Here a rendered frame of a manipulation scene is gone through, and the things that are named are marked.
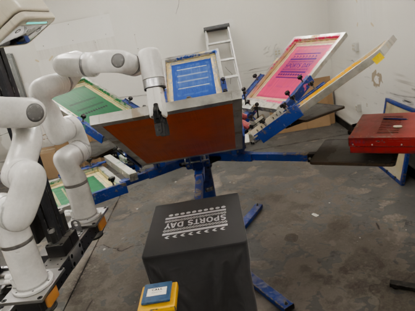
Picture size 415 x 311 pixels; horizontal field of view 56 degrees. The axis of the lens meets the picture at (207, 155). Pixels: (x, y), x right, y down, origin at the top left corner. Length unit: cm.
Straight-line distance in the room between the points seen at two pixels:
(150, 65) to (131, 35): 481
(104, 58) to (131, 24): 479
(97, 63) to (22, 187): 47
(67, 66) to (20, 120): 37
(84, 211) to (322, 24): 516
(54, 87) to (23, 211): 54
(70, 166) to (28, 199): 45
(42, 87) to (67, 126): 18
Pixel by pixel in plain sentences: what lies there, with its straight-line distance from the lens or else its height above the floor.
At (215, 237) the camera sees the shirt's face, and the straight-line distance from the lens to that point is 169.
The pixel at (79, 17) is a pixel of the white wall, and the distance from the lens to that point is 630.
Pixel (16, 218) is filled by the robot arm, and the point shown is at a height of 141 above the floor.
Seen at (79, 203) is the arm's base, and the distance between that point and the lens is 166.
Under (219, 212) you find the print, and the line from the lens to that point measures 189.
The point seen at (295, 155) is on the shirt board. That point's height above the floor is 92.
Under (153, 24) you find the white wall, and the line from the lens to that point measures 607.
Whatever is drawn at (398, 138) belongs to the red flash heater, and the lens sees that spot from 218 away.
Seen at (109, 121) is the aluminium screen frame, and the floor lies 153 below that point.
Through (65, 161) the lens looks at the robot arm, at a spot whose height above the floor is 141.
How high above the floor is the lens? 181
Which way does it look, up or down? 18 degrees down
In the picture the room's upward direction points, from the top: 11 degrees counter-clockwise
